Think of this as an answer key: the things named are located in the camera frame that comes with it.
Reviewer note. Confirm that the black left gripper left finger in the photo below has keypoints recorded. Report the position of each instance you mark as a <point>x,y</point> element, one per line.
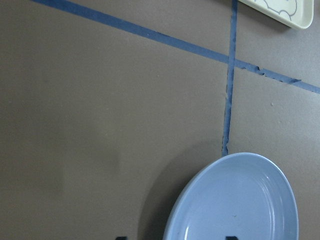
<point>121,238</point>

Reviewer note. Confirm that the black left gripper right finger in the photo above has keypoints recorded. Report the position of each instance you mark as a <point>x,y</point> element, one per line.
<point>231,238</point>

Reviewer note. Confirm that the blue plate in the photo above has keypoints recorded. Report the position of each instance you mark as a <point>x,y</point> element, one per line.
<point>242,194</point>

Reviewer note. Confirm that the cream bear tray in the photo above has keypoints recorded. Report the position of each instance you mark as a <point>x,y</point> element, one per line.
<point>296,14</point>

